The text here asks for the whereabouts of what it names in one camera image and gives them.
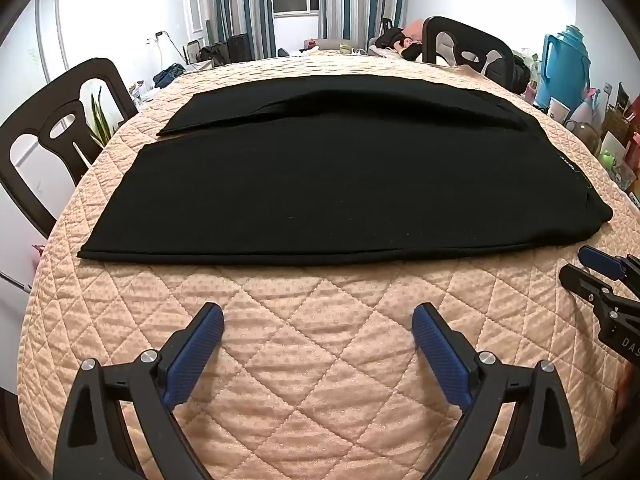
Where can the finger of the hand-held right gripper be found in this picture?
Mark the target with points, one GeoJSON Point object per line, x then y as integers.
{"type": "Point", "coordinates": [600, 261]}
{"type": "Point", "coordinates": [582, 285]}

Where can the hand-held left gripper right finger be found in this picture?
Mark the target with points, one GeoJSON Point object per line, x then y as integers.
{"type": "Point", "coordinates": [440, 355]}

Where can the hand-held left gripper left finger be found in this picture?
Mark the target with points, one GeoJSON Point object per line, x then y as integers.
{"type": "Point", "coordinates": [197, 355]}

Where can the black pants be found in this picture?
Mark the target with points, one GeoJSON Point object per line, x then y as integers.
{"type": "Point", "coordinates": [325, 185]}

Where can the peach quilted table cover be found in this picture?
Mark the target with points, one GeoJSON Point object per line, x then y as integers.
{"type": "Point", "coordinates": [320, 340]}

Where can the round glass pot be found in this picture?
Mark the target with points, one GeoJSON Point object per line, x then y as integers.
{"type": "Point", "coordinates": [582, 132]}

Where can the pale pink bottle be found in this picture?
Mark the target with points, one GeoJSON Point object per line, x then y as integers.
{"type": "Point", "coordinates": [584, 107]}

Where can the white paper cup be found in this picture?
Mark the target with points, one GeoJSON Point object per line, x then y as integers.
{"type": "Point", "coordinates": [559, 110]}

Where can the blue thermos jug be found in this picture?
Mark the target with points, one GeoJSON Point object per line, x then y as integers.
{"type": "Point", "coordinates": [570, 70]}

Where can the black backpack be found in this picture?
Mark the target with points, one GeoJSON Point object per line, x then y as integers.
{"type": "Point", "coordinates": [520, 74]}

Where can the green potted plant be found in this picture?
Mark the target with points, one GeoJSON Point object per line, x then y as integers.
{"type": "Point", "coordinates": [102, 125]}

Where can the black chair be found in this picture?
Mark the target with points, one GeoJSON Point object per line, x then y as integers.
{"type": "Point", "coordinates": [450, 22]}
{"type": "Point", "coordinates": [120, 95]}

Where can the dark blue bag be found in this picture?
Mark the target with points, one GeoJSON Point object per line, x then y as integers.
{"type": "Point", "coordinates": [169, 75]}

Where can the black upright case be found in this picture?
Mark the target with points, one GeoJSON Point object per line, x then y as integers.
{"type": "Point", "coordinates": [238, 49]}

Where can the striped curtain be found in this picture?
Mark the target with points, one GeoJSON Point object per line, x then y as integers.
{"type": "Point", "coordinates": [360, 5]}
{"type": "Point", "coordinates": [235, 10]}

